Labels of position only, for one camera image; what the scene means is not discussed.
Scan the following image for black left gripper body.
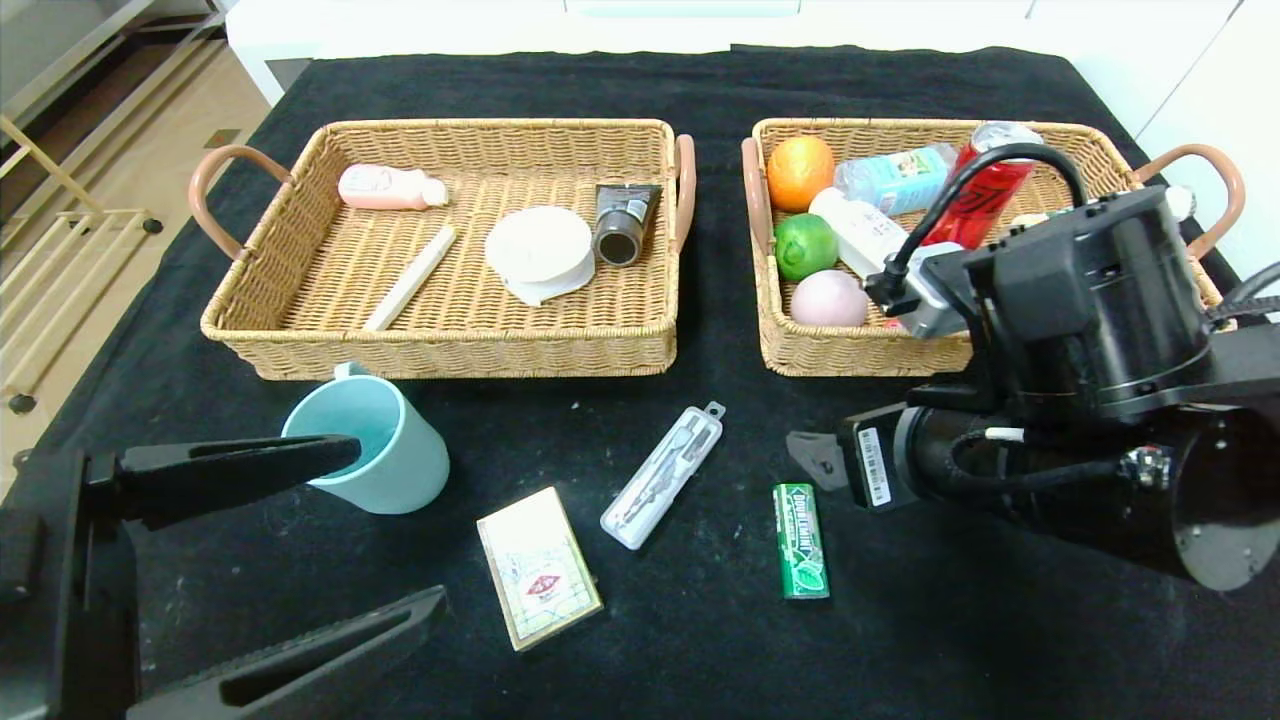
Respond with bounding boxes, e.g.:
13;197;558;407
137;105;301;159
0;446;144;720

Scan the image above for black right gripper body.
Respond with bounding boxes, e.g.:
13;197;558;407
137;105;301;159
836;401;1013;513

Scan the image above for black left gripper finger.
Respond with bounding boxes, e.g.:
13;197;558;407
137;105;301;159
124;584;449;720
85;433;363;532

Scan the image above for green chewing gum pack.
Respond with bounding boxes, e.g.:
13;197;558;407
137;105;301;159
772;484;830;601

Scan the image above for teal plastic mug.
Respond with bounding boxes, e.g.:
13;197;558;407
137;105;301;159
281;363;451;516

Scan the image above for white yogurt bottle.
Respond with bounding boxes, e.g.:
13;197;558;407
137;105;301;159
808;188;911;281

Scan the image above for red soda can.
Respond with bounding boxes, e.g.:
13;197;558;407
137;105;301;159
920;121;1046;251

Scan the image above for pale pink round fruit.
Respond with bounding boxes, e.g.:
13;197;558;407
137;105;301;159
789;270;870;329

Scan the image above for clear plastic compass case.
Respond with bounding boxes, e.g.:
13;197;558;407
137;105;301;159
600;402;727;552

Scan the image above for green lime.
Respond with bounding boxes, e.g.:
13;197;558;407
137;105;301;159
774;213;840;283

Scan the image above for black table cloth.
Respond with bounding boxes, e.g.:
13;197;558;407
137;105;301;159
0;45;1280;720

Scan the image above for cream playing card box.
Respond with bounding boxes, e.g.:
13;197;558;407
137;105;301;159
476;487;605;653

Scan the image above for flat white stick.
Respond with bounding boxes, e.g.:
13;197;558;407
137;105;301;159
360;226;462;333

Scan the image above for orange fruit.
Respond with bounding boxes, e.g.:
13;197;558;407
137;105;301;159
766;136;836;214

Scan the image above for clear water bottle blue label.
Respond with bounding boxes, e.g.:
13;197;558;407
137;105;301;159
835;145;956;216

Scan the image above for dark grey cosmetic tube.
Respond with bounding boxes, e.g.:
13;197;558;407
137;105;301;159
593;183;664;268

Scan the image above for pink lotion bottle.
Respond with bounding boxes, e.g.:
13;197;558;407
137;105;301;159
338;164;449;212

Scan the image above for white tape roll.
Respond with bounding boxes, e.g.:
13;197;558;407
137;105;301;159
484;206;596;307

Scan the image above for beige wooden rolling rack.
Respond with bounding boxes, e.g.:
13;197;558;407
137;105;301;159
0;113;169;476

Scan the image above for white table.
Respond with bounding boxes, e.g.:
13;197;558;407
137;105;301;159
225;0;1076;109

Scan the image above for rectangular wicker basket brown handles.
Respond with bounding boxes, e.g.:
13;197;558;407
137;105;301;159
741;118;1247;379
190;119;698;382

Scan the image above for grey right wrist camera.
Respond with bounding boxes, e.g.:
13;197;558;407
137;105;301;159
880;242;976;341

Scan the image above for black right camera cable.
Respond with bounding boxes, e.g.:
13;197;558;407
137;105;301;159
865;143;1091;311

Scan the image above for grey metal shelf frame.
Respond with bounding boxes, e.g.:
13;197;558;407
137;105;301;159
0;0;231;151

